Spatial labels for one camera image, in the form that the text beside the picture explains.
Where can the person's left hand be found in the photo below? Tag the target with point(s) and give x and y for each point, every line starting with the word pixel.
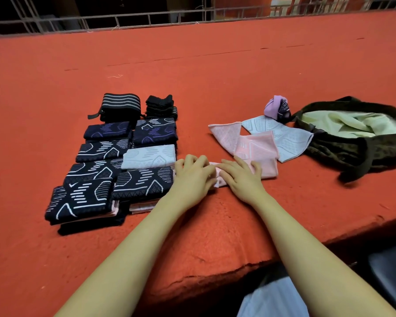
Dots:
pixel 191 185

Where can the person's right hand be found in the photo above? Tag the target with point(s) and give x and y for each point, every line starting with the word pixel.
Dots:
pixel 241 185

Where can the single black white-patterned sock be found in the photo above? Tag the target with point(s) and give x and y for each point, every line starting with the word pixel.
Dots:
pixel 92 173
pixel 142 183
pixel 102 150

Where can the single navy striped sock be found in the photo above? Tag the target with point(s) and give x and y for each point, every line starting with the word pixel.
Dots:
pixel 154 134

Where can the single black grey-striped sock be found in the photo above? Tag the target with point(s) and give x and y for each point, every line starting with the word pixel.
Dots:
pixel 156 122

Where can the single navy blue-lined sock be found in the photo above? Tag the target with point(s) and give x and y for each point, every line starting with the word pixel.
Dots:
pixel 107 130

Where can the single navy purple-cuffed sock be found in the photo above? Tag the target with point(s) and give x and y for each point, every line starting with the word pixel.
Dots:
pixel 92 229

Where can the single black white-lined sock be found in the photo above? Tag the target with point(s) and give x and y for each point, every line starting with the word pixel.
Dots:
pixel 79 201

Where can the person's left forearm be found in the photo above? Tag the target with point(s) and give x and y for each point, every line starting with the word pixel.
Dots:
pixel 109 270

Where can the person's right forearm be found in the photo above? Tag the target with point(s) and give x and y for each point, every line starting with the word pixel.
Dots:
pixel 330 264

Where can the person's pale blue clothing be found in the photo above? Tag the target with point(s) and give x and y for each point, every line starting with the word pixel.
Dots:
pixel 274 299

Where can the single purple black sock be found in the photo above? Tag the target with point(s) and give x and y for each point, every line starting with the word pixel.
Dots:
pixel 272 107

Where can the dark grey seat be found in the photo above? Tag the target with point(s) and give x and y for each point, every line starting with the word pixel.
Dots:
pixel 391 274

